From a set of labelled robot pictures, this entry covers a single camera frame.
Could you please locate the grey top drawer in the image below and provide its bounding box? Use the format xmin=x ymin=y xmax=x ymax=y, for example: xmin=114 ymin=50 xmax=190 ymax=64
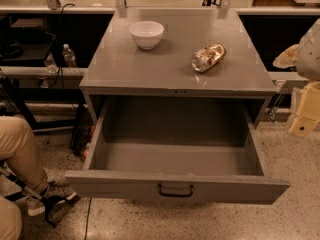
xmin=66 ymin=96 xmax=290 ymax=204

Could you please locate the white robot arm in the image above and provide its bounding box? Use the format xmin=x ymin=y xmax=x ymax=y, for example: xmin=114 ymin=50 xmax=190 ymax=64
xmin=273 ymin=19 xmax=320 ymax=138

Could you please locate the grey metal drawer cabinet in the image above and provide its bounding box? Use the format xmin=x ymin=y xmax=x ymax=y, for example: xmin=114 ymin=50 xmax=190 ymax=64
xmin=80 ymin=7 xmax=276 ymax=120

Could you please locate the white ceramic bowl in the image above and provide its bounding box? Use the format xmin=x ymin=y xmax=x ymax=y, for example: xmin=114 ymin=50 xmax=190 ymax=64
xmin=129 ymin=21 xmax=164 ymax=50

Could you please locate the clear plastic water bottle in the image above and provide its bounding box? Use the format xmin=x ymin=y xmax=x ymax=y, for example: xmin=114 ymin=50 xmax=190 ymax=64
xmin=62 ymin=44 xmax=77 ymax=68

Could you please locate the small clear plastic bottle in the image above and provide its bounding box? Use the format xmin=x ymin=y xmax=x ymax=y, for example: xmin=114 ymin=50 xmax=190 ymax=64
xmin=44 ymin=53 xmax=58 ymax=74

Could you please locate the grey white sneaker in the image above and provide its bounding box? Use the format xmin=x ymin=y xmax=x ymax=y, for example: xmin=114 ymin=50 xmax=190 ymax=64
xmin=26 ymin=181 xmax=76 ymax=216

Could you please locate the black side table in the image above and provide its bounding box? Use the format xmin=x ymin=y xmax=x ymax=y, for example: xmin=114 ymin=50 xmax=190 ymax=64
xmin=0 ymin=15 xmax=79 ymax=132

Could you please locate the person's leg in khaki trousers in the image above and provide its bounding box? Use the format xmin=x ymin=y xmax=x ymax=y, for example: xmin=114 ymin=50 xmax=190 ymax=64
xmin=0 ymin=116 xmax=48 ymax=193

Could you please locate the black top drawer handle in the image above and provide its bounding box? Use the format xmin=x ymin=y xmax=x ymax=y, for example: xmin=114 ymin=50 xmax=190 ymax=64
xmin=157 ymin=184 xmax=194 ymax=198

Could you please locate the black floor cable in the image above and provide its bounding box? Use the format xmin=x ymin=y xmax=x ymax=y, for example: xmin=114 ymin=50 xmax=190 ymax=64
xmin=83 ymin=197 xmax=93 ymax=240

